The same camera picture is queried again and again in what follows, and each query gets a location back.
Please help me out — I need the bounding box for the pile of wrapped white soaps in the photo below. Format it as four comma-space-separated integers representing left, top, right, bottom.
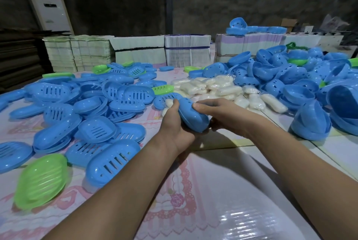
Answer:
162, 75, 289, 117

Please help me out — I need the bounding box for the brown cardboard box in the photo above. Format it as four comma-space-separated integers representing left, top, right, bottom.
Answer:
280, 18, 299, 32

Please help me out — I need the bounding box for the row of blue dish trays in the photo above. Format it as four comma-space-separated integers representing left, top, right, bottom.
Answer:
225, 17, 288, 36

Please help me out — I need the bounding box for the person's right forearm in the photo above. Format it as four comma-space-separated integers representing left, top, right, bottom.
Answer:
246, 113, 358, 240

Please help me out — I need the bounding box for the blue soap box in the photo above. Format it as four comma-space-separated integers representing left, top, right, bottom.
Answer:
178, 97, 210, 133

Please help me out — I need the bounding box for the person's left hand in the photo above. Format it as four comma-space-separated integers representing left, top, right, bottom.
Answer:
156, 99, 197, 154

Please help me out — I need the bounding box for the pink floral tablecloth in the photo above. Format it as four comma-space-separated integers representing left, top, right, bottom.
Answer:
0, 44, 358, 240

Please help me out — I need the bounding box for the strapped bundle of flat cartons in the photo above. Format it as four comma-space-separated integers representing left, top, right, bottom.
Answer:
164, 34, 212, 68

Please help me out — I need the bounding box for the large green soap dish lid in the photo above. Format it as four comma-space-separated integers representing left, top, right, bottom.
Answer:
14, 153, 69, 211

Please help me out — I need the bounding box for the clear plastic bag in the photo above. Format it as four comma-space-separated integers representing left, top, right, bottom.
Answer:
321, 14, 351, 34

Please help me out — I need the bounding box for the green cord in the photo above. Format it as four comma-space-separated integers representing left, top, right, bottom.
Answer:
285, 42, 309, 52

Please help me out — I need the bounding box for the white glossy corrugated sheet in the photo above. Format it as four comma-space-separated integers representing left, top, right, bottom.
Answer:
134, 136, 358, 240

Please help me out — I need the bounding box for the dark stack of cardboard sheets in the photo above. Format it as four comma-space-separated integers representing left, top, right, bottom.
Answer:
0, 29, 54, 93

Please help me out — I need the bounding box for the stack of flat purple-striped cartons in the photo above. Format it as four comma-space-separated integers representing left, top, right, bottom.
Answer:
215, 33, 286, 63

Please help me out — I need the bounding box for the person's left forearm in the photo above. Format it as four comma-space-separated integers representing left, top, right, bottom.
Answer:
42, 134, 196, 240

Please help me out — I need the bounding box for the pile of blue slotted lids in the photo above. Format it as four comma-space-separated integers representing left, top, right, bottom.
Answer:
0, 62, 176, 189

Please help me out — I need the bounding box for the heap of blue perforated dish bases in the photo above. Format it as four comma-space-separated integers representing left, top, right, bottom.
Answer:
189, 45, 358, 141

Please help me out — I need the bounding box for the white standing air conditioner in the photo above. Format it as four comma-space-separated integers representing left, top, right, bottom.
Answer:
22, 0, 75, 35

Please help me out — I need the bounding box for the stack of flat green-edged cartons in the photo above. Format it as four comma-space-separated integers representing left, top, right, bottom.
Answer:
43, 36, 78, 73
70, 35, 115, 71

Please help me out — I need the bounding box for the person's right hand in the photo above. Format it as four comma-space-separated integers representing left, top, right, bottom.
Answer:
192, 98, 264, 140

